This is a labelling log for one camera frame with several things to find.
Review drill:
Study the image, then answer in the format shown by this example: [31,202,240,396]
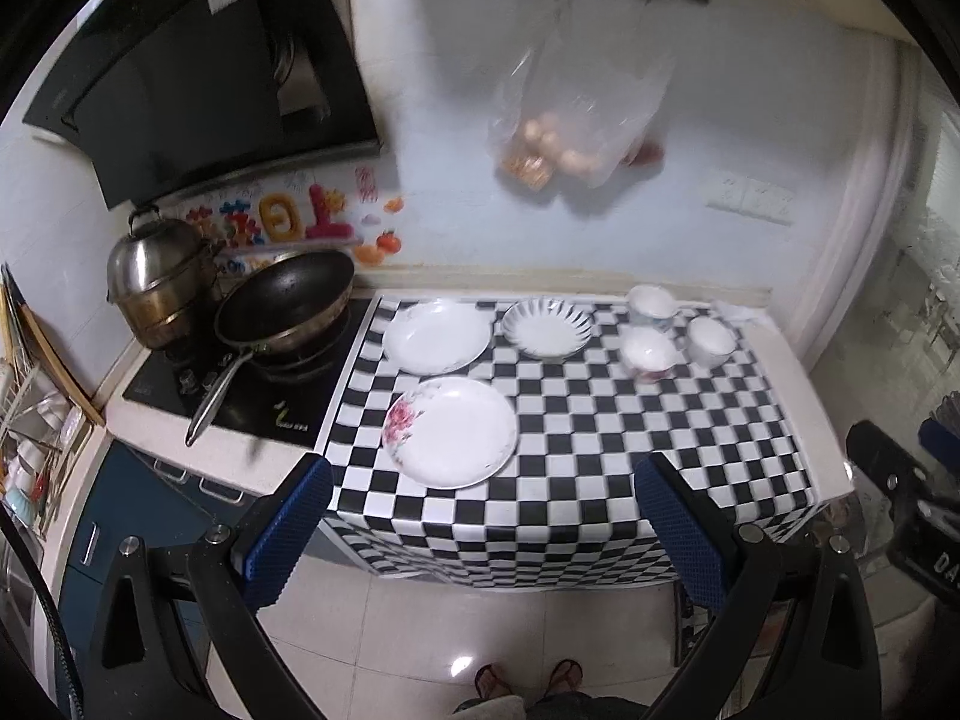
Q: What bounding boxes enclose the white plate blue petal rim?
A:
[501,298,594,359]

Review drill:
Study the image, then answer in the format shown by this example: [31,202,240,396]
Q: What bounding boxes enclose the white plate grey swirls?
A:
[382,299,493,377]

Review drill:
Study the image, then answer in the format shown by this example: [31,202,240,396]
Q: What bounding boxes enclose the blue kitchen cabinet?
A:
[59,439,256,699]

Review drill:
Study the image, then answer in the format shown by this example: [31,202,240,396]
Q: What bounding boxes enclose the white plate pink flowers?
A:
[381,376,519,491]

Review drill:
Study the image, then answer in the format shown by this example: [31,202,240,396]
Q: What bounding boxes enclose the white wall switch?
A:
[701,171,794,226]

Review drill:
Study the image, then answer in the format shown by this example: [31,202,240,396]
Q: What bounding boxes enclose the black white checkered mat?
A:
[317,296,817,590]

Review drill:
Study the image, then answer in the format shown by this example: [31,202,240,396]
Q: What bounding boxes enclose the white bowl dark rim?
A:
[685,317,737,369]

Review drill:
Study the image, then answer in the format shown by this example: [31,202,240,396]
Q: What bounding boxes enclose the black range hood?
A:
[25,0,381,208]

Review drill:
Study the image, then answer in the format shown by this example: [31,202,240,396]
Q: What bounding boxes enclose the colourful wall stickers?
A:
[171,161,405,278]

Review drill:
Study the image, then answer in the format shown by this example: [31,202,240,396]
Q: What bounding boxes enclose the white bowl floral outside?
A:
[620,327,682,382]

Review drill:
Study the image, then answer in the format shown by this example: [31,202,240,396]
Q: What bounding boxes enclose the clear plastic bag with food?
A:
[487,0,675,192]

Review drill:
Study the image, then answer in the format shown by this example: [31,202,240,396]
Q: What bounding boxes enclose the operator feet in sandals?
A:
[473,658,584,700]

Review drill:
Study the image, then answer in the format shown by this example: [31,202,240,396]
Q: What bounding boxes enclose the black cable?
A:
[0,503,88,720]

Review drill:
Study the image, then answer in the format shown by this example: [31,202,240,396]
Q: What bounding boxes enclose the black frying pan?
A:
[184,250,355,447]

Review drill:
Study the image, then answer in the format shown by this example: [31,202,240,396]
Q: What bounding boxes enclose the stainless steel steamer pot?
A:
[106,205,220,349]

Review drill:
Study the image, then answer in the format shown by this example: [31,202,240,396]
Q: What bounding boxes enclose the white bowl blue dots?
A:
[626,284,679,332]

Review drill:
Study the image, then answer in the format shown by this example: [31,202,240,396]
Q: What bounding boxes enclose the wooden cutting board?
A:
[18,302,106,426]

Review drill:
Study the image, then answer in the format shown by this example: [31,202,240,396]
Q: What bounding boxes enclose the dish drying rack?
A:
[2,361,89,541]

